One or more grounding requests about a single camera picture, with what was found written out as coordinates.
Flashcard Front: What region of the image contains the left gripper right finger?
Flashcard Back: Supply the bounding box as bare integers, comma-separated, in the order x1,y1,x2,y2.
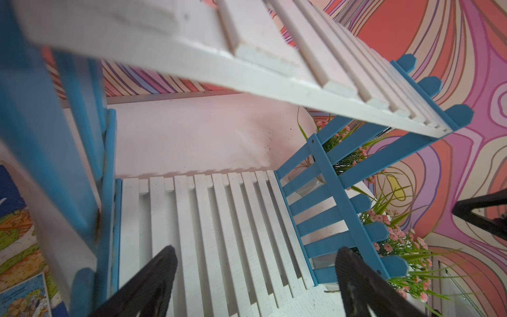
335,247,424,316

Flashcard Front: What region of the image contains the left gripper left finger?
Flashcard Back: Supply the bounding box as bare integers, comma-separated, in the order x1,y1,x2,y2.
91,245,178,316

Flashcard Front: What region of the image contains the blue white wooden rack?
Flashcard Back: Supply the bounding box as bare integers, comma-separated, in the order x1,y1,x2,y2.
0,0,475,317

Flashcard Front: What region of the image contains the blue treehouse book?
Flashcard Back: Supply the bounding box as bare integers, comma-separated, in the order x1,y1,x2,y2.
1,166,62,316

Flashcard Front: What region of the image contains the pink flower potted plant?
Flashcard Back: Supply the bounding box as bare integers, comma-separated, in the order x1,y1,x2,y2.
276,116,440,302

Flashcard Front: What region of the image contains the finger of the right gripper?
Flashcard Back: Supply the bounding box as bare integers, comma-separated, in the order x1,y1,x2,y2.
452,188,507,240

